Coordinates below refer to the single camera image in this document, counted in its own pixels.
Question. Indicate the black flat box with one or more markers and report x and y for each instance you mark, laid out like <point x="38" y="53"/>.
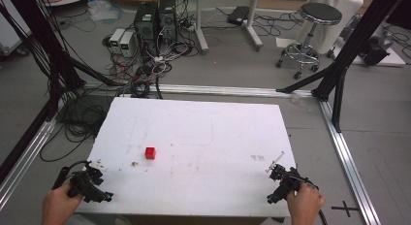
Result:
<point x="238" y="15"/>

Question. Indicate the black metal frame post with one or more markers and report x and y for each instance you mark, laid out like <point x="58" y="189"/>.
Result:
<point x="355" y="40"/>
<point x="42" y="34"/>

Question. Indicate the red cube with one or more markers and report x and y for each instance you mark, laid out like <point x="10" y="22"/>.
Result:
<point x="150" y="153"/>

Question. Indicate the black machine on white board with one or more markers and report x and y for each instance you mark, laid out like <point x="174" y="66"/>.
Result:
<point x="374" y="50"/>

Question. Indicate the small black computer tower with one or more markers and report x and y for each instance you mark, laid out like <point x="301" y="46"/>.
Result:
<point x="168" y="18"/>

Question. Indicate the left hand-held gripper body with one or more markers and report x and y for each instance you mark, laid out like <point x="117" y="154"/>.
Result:
<point x="84" y="184"/>

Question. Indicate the person's left hand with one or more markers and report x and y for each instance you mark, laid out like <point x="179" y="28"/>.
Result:
<point x="59" y="202"/>

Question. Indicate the white cloth cover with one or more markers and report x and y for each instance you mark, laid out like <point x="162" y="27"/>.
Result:
<point x="347" y="5"/>

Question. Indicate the large black computer tower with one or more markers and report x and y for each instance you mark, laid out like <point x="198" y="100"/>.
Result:
<point x="146" y="24"/>

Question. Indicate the white desk leg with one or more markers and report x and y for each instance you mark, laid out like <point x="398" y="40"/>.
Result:
<point x="252" y="24"/>
<point x="200" y="24"/>

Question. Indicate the clear plastic bag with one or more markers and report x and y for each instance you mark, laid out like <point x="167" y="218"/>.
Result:
<point x="103" y="10"/>

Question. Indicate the long aluminium floor rail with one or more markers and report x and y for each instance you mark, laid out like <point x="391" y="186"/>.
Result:
<point x="226" y="90"/>

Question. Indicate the black round chrome stool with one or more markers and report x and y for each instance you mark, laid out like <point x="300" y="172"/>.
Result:
<point x="318" y="14"/>

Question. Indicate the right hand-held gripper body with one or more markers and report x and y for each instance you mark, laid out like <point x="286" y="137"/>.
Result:
<point x="287" y="181"/>

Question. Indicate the person's right hand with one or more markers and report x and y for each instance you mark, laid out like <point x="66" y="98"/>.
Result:
<point x="305" y="204"/>

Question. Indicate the grey power supply unit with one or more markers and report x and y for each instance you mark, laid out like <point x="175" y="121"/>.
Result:
<point x="116" y="39"/>
<point x="127" y="43"/>

